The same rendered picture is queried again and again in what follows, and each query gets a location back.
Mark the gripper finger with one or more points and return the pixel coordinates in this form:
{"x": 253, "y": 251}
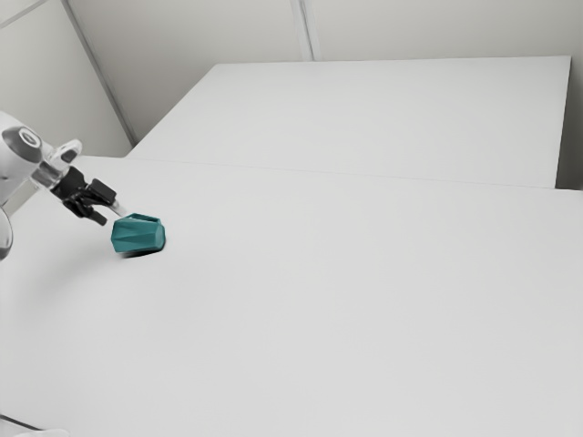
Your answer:
{"x": 103, "y": 193}
{"x": 84, "y": 210}

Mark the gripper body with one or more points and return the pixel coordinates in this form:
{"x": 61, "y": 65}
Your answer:
{"x": 69, "y": 183}

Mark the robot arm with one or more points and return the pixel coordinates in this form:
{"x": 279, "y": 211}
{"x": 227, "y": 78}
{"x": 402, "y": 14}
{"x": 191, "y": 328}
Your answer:
{"x": 18, "y": 150}

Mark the teal faceted mug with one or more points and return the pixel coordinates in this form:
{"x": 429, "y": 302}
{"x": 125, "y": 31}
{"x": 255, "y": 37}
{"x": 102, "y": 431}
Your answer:
{"x": 136, "y": 236}

